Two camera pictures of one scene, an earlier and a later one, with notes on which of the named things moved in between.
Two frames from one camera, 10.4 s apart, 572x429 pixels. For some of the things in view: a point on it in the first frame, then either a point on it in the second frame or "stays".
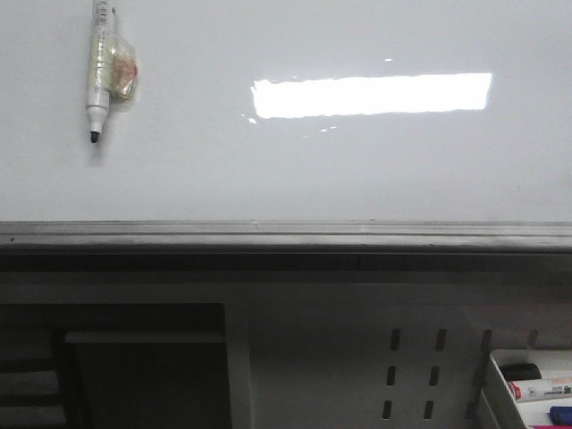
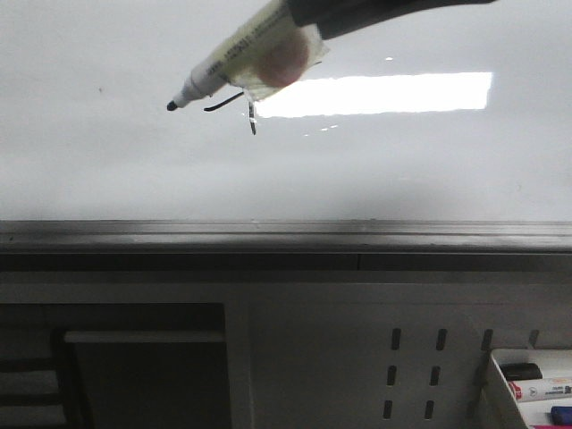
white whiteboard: (292, 126) stays
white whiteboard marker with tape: (113, 68) → (264, 62)
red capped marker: (541, 389) stays
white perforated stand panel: (379, 356) stays
